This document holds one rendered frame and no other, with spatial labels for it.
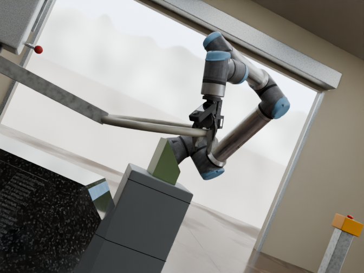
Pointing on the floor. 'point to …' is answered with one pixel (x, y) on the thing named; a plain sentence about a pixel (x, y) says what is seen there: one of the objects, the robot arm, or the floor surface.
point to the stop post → (339, 243)
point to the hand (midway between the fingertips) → (201, 149)
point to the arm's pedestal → (142, 223)
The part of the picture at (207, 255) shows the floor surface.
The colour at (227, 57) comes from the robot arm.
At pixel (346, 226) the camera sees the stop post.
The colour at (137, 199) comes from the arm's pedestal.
